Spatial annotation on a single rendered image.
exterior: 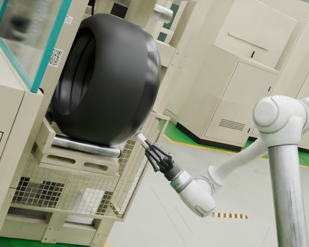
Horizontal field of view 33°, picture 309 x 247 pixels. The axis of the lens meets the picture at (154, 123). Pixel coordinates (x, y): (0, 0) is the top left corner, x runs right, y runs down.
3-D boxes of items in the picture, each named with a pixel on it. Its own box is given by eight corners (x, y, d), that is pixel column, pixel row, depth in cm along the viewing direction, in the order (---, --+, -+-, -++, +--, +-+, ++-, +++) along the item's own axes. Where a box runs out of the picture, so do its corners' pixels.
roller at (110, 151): (50, 136, 214) (48, 130, 217) (46, 145, 216) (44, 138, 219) (123, 153, 233) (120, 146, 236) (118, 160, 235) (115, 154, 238)
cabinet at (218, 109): (198, 144, 687) (239, 57, 658) (173, 126, 727) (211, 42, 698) (241, 152, 746) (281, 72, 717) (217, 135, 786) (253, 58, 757)
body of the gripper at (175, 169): (178, 175, 218) (163, 158, 218) (166, 185, 223) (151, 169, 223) (186, 167, 224) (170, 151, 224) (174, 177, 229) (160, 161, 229)
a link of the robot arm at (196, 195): (172, 198, 221) (183, 185, 232) (197, 225, 220) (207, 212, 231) (189, 184, 216) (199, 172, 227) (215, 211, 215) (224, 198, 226)
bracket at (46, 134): (41, 153, 212) (49, 132, 209) (19, 114, 244) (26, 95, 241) (49, 155, 213) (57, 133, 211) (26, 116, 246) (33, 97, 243)
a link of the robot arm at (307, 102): (279, 119, 206) (262, 116, 196) (316, 91, 198) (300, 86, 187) (296, 146, 201) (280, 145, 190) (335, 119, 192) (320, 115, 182)
